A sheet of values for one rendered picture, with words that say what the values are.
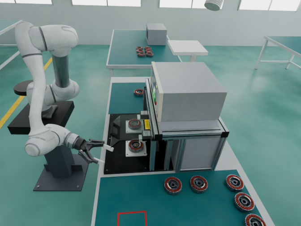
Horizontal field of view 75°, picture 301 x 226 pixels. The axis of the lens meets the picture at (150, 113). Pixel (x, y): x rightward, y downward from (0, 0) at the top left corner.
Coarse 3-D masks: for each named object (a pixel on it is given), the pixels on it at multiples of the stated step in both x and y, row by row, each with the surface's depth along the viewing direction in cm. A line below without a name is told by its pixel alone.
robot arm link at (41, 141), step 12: (24, 60) 107; (36, 60) 108; (36, 72) 109; (36, 84) 108; (36, 96) 105; (36, 108) 102; (36, 120) 101; (36, 132) 99; (48, 132) 103; (36, 144) 96; (48, 144) 101
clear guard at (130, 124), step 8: (120, 120) 127; (128, 120) 127; (136, 120) 127; (120, 128) 120; (128, 128) 121; (136, 128) 121; (144, 128) 121; (152, 128) 122; (112, 136) 121; (120, 136) 115; (128, 136) 115; (136, 136) 115; (144, 136) 116; (152, 136) 116; (112, 144) 115
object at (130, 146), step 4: (132, 140) 147; (136, 140) 147; (128, 144) 144; (132, 144) 146; (136, 144) 146; (140, 144) 144; (132, 148) 140; (136, 148) 140; (140, 148) 141; (136, 152) 141
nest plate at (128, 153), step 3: (126, 141) 151; (126, 144) 148; (144, 144) 149; (126, 147) 146; (144, 147) 147; (126, 150) 144; (144, 150) 144; (126, 153) 141; (129, 153) 141; (132, 153) 141; (135, 153) 142; (138, 153) 142; (141, 153) 142; (144, 153) 142; (126, 156) 140
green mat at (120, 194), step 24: (120, 192) 120; (144, 192) 121; (192, 192) 122; (216, 192) 123; (240, 192) 124; (96, 216) 109; (120, 216) 109; (144, 216) 110; (168, 216) 110; (192, 216) 111; (216, 216) 111; (240, 216) 112
